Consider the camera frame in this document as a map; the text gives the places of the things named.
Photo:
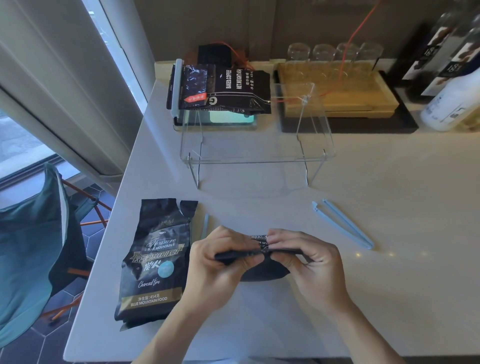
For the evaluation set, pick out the person's right hand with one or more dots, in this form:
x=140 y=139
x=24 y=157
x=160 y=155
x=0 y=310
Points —
x=318 y=277

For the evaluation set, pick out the person's left hand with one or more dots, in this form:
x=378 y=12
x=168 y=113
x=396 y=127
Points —
x=210 y=270

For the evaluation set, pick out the person's left thumb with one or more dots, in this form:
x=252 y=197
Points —
x=245 y=264

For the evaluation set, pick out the person's right thumb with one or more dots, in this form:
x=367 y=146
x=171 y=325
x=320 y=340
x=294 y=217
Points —
x=284 y=262

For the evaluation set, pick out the small black coffee bag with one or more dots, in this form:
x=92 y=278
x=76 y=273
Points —
x=262 y=272

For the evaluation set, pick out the person's right forearm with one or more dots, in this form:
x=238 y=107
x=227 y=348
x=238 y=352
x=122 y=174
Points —
x=363 y=337

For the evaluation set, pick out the person's left forearm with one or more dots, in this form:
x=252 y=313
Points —
x=176 y=333

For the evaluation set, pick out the closed light blue sealing clip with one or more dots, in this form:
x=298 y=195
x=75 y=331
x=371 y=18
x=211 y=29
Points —
x=204 y=227

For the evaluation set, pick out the open light blue sealing clip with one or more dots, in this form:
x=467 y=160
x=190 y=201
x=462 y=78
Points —
x=366 y=242

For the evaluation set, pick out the black coffee bag blue dot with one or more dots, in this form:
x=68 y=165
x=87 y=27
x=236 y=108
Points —
x=157 y=262

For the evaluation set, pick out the clear acrylic stand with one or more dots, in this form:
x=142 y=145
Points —
x=258 y=162

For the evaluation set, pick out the teal flat tray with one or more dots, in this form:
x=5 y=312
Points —
x=228 y=119

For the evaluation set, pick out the black coffee bag red label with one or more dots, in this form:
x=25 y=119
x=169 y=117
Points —
x=232 y=90

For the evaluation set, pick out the wooden tray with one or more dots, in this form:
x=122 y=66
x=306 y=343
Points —
x=360 y=95

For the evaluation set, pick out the light blue clip on bag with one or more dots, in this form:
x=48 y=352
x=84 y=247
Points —
x=176 y=90

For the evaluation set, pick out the black box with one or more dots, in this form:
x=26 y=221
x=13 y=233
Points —
x=214 y=55

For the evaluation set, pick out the clear drinking glass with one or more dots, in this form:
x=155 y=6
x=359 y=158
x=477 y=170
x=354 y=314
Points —
x=370 y=51
x=323 y=52
x=347 y=51
x=298 y=51

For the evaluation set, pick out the teal folding chair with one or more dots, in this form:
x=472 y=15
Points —
x=26 y=247

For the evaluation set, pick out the white plastic bottle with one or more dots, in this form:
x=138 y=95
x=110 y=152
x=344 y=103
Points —
x=453 y=103

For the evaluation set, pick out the dark syrup bottle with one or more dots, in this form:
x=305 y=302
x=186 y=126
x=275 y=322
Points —
x=427 y=48
x=459 y=56

